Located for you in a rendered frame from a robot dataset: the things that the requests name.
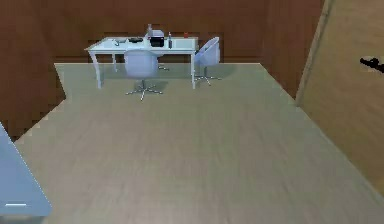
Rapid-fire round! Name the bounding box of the white swivel chair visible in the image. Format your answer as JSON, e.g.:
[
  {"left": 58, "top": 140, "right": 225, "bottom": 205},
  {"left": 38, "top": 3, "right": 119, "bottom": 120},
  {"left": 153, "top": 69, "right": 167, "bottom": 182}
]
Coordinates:
[
  {"left": 123, "top": 49, "right": 164, "bottom": 102},
  {"left": 193, "top": 36, "right": 223, "bottom": 87}
]

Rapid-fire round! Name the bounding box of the black and grey box appliance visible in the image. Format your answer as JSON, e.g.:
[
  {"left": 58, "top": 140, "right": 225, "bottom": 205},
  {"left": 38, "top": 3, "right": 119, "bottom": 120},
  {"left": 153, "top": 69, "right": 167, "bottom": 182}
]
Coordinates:
[{"left": 149, "top": 29, "right": 166, "bottom": 48}]

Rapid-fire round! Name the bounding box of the white table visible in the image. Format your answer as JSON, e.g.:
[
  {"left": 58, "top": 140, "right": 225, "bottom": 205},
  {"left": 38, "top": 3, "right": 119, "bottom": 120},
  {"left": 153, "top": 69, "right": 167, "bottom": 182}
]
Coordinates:
[{"left": 84, "top": 35, "right": 200, "bottom": 90}]

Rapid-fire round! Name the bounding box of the tan wooden door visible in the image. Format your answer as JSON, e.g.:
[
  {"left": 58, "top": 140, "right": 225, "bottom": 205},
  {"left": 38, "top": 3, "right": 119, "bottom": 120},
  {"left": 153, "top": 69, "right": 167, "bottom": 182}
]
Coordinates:
[{"left": 295, "top": 0, "right": 384, "bottom": 198}]

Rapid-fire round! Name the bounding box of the grey-blue cabinet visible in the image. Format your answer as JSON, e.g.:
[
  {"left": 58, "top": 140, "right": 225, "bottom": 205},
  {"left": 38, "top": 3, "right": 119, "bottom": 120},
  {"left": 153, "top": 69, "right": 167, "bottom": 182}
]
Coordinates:
[{"left": 0, "top": 121, "right": 54, "bottom": 218}]

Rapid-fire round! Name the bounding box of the black door handle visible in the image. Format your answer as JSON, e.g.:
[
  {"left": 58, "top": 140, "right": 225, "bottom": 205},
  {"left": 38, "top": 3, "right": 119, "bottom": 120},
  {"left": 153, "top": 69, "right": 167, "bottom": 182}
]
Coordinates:
[{"left": 359, "top": 57, "right": 384, "bottom": 76}]

